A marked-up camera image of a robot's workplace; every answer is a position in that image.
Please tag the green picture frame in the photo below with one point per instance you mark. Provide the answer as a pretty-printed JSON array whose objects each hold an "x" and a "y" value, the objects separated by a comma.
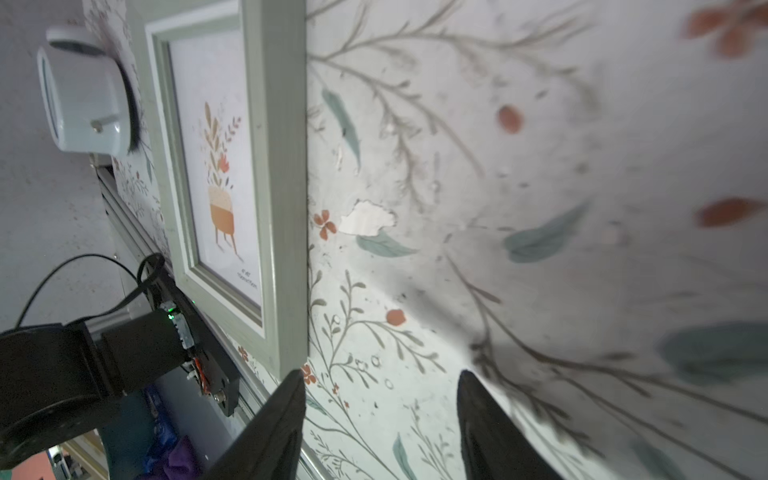
[{"x": 223, "y": 87}]

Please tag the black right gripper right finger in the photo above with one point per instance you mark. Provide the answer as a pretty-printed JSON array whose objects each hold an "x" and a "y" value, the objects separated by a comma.
[{"x": 492, "y": 447}]

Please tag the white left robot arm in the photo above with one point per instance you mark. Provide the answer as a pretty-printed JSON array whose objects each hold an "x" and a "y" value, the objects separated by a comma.
[{"x": 61, "y": 381}]

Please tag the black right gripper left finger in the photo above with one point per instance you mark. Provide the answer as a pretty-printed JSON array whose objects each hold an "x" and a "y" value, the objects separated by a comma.
[{"x": 270, "y": 445}]

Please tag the white alarm clock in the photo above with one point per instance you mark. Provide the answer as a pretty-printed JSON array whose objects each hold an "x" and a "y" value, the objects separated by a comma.
[{"x": 86, "y": 95}]

